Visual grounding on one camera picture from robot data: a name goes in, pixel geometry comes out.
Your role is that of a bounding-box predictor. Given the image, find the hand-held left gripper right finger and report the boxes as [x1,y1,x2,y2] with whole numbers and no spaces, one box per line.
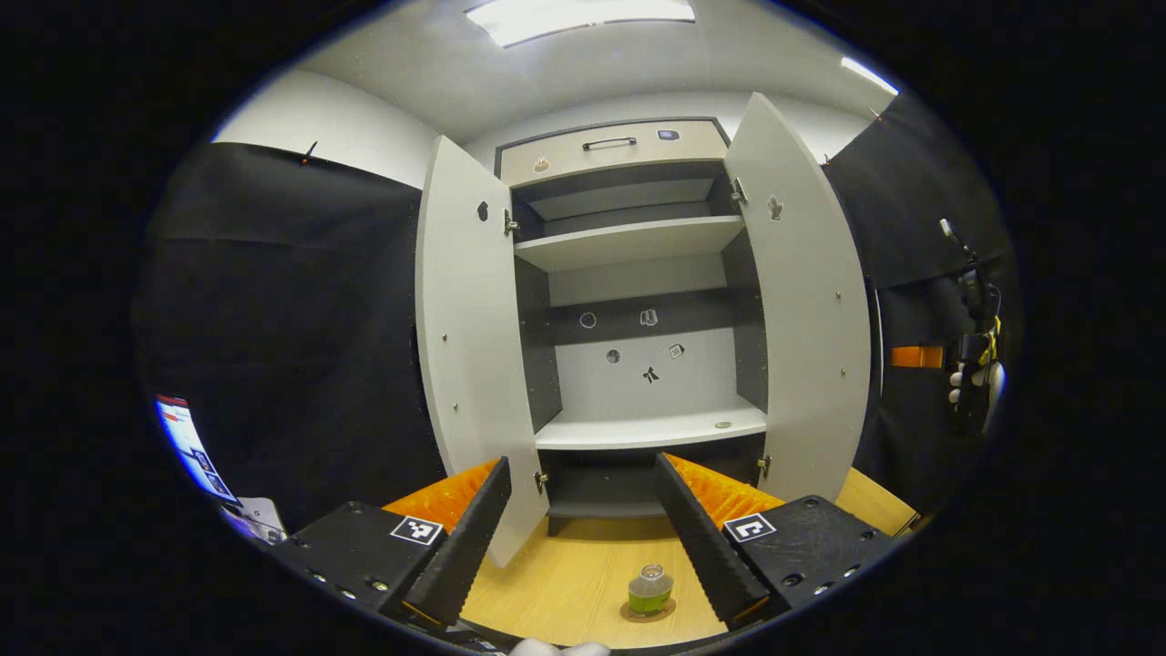
[654,452,898,631]

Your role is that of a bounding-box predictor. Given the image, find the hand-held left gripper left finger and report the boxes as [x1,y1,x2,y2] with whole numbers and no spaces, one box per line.
[273,456,513,630]

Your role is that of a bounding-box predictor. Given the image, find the green label plastic bottle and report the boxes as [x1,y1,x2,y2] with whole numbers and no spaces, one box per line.
[627,564,675,616]

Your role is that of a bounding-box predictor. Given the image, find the round brown coaster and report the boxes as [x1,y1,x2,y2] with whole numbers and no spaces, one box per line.
[620,597,678,624]

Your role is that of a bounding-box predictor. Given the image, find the white cabinet door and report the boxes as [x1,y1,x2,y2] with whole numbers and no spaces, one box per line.
[415,135,550,569]
[724,91,873,504]

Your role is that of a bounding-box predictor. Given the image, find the white cabinet shelf board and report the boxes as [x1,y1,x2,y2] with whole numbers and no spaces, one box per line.
[535,405,768,451]
[513,215,746,272]

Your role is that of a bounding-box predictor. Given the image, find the white and grey cabinet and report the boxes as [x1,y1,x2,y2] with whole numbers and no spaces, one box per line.
[496,117,771,538]

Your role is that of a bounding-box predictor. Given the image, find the white printed paper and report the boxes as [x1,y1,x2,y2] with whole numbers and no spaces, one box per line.
[221,497,288,548]

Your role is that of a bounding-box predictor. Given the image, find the lit tablet screen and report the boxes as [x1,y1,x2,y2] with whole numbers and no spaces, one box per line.
[155,394,240,505]

